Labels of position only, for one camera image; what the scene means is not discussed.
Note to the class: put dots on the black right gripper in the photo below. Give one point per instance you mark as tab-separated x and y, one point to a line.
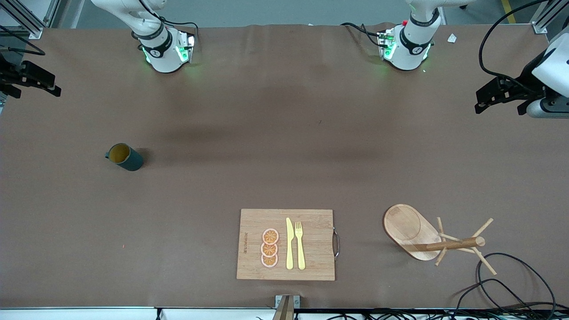
7	74

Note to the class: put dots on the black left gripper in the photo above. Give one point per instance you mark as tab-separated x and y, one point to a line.
528	77

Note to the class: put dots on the teal cup yellow inside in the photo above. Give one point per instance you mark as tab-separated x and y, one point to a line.
131	162

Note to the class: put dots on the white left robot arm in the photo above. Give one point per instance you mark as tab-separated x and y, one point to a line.
411	49

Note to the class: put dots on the wooden cup rack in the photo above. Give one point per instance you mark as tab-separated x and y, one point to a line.
406	226

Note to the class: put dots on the white paper scrap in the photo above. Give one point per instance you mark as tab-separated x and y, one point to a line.
452	38

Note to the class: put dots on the wooden cutting board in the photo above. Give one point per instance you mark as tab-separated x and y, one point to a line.
315	249

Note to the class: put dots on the yellow plastic fork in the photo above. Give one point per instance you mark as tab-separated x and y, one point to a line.
300	253

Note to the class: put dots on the yellow plastic knife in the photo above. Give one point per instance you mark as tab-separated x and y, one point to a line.
290	249

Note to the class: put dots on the orange slice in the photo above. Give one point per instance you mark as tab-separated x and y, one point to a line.
269	261
270	236
269	250

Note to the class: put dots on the aluminium frame profile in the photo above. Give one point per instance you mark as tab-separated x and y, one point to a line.
33	32
540	26

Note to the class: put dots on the aluminium camera mount post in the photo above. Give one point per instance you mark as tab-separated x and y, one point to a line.
286	311

